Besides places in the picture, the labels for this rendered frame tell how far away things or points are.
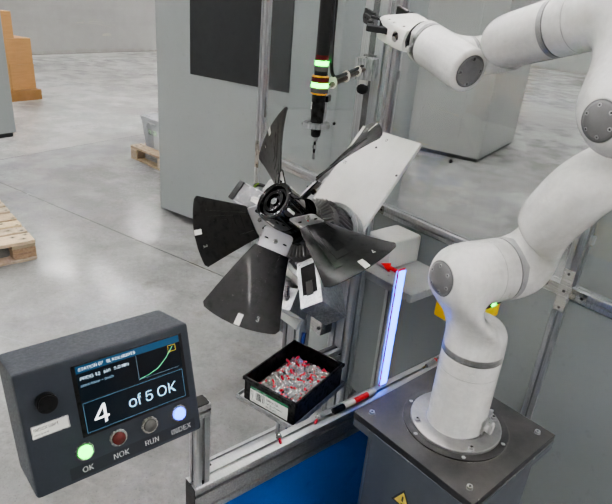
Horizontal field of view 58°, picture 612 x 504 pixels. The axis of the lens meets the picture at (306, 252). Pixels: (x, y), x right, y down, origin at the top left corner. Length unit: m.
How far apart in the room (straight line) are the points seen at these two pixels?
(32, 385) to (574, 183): 0.82
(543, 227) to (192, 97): 3.60
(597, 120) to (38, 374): 0.80
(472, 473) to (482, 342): 0.26
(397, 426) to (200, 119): 3.37
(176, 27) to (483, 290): 3.65
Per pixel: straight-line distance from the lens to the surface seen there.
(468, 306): 1.01
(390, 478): 1.28
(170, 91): 4.48
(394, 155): 1.81
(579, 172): 0.91
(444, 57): 1.13
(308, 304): 1.53
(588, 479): 2.15
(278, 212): 1.52
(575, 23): 0.92
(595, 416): 2.03
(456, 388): 1.16
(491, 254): 1.03
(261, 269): 1.54
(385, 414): 1.26
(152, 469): 2.45
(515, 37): 1.00
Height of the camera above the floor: 1.74
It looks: 24 degrees down
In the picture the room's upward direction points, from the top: 5 degrees clockwise
